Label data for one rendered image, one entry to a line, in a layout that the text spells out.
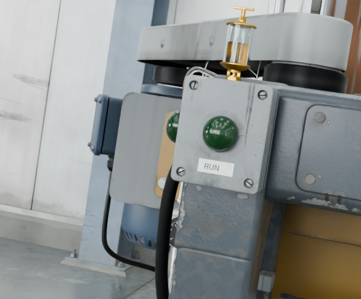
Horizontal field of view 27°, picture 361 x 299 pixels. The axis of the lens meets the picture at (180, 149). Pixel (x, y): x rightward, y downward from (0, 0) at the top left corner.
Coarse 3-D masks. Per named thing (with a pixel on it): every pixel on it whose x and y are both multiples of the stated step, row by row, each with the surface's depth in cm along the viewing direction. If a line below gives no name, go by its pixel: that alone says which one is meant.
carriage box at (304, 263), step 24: (288, 240) 94; (312, 240) 93; (288, 264) 94; (312, 264) 93; (336, 264) 93; (360, 264) 92; (288, 288) 94; (312, 288) 93; (336, 288) 93; (360, 288) 92
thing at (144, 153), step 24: (144, 96) 108; (120, 120) 109; (144, 120) 108; (120, 144) 109; (144, 144) 108; (168, 144) 106; (120, 168) 109; (144, 168) 108; (168, 168) 107; (120, 192) 109; (144, 192) 108
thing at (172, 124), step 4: (176, 112) 64; (172, 116) 64; (176, 116) 63; (168, 120) 64; (172, 120) 63; (176, 120) 63; (168, 124) 64; (172, 124) 63; (176, 124) 63; (168, 128) 64; (172, 128) 63; (176, 128) 63; (168, 132) 64; (172, 132) 63; (176, 132) 63; (168, 136) 64; (172, 136) 64; (176, 136) 63; (172, 140) 64
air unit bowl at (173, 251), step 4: (172, 248) 89; (176, 248) 89; (172, 252) 89; (176, 252) 89; (172, 256) 89; (176, 256) 89; (168, 260) 90; (172, 260) 89; (168, 264) 90; (172, 264) 89; (168, 268) 90; (168, 272) 90; (168, 276) 90; (168, 280) 89; (168, 284) 89; (168, 288) 89
